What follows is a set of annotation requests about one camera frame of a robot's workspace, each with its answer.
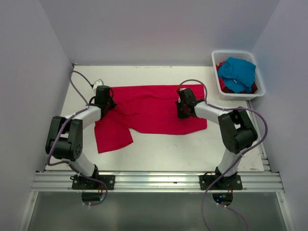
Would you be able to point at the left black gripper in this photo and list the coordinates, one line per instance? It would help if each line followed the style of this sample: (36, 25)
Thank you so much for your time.
(112, 104)

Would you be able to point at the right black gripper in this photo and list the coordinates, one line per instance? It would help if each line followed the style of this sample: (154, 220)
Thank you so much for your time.
(180, 115)

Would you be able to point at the crimson red t shirt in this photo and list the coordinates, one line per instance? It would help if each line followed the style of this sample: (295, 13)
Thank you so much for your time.
(145, 109)

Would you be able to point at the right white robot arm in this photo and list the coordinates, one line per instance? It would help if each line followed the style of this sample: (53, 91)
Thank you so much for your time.
(237, 132)

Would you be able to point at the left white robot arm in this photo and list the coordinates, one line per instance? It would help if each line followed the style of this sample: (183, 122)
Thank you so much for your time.
(64, 144)

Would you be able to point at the bright red t shirt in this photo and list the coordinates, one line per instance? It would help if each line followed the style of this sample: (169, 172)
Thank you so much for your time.
(220, 80)

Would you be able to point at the white plastic basket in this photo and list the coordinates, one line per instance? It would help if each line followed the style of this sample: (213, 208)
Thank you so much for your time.
(219, 56)

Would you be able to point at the blue t shirt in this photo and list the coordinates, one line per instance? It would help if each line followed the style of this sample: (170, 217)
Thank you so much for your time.
(238, 75)

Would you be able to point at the dark red t shirt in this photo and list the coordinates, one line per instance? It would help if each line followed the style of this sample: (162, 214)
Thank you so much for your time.
(226, 90)

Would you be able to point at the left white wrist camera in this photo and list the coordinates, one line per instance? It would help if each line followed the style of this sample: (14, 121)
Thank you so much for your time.
(96, 84)

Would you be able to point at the aluminium mounting rail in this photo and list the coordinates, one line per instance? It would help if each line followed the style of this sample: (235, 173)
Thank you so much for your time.
(141, 181)

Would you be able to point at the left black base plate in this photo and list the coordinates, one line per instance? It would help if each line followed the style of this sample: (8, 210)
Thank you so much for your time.
(108, 181)

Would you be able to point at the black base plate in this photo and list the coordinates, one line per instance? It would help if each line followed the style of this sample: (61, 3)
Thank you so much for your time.
(225, 183)
(108, 181)

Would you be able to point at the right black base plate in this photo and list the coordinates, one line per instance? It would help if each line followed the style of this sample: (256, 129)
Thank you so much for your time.
(225, 183)

